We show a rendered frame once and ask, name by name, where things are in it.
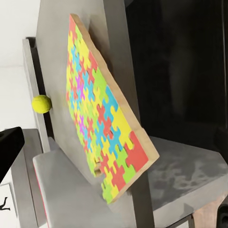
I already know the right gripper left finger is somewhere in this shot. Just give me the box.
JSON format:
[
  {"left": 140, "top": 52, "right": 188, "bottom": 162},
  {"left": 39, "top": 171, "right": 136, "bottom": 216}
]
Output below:
[{"left": 0, "top": 126, "right": 25, "bottom": 183}]

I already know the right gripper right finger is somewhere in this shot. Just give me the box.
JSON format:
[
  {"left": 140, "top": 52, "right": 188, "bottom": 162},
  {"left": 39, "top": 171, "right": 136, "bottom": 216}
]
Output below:
[{"left": 213, "top": 126, "right": 228, "bottom": 164}]

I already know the jigsaw puzzle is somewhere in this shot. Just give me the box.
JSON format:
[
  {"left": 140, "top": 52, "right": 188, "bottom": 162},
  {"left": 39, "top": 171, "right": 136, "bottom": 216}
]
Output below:
[{"left": 66, "top": 13, "right": 159, "bottom": 205}]

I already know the tennis ball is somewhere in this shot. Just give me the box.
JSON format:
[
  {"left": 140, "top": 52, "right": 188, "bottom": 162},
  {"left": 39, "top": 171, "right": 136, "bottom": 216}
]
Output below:
[{"left": 32, "top": 95, "right": 52, "bottom": 114}]

